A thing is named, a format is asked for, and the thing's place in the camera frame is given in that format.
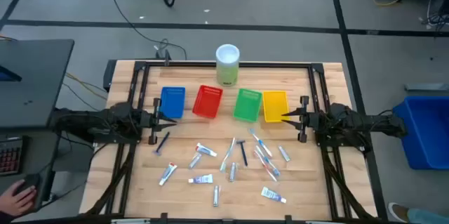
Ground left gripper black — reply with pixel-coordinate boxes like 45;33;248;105
140;97;177;146

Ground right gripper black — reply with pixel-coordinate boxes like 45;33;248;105
281;95;329;143

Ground dark blue disposable razor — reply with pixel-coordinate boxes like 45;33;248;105
152;131;170;157
236;139;249;167

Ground toothpaste tube red blue print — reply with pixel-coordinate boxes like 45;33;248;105
195;143;218;157

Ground blue plastic basket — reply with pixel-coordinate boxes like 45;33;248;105
159;86;186;119

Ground yellow plastic basket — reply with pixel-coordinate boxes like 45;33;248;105
262;90;290;124

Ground red plastic basket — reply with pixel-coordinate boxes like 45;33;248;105
192;84;224;119

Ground green plastic basket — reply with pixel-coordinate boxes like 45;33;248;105
233;88;263;123

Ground white toothpaste tube red cap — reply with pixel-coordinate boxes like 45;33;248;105
158;162;178;187

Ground purple toothpaste tube white cap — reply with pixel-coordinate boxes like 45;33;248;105
187;173;214;185

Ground clear green packaged toothbrush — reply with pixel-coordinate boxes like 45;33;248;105
220;137;236;173

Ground white blue toothpaste tube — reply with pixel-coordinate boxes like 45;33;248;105
260;186;288;204

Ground green wipes canister white lid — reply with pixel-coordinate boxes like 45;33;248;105
215;44;241;87

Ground large blue plastic bin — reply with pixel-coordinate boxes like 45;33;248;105
391;95;449;171

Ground grey metal bar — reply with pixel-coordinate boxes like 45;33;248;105
404;82;449;93

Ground black desk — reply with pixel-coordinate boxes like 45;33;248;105
0;39;75;129

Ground person's shoe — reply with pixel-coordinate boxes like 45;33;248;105
387;202;410;223

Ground backlit black keyboard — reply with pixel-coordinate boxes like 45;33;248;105
0;136;24;177

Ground person's leg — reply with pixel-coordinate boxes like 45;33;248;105
406;208;449;224

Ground person's hand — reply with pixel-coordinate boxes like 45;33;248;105
0;179;38;218

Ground thin yellow wires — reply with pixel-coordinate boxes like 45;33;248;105
65;72;108;100

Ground long black floor cable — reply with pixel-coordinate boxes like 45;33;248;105
103;0;188;60

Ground black white cable bundle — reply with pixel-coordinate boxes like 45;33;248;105
419;0;449;32

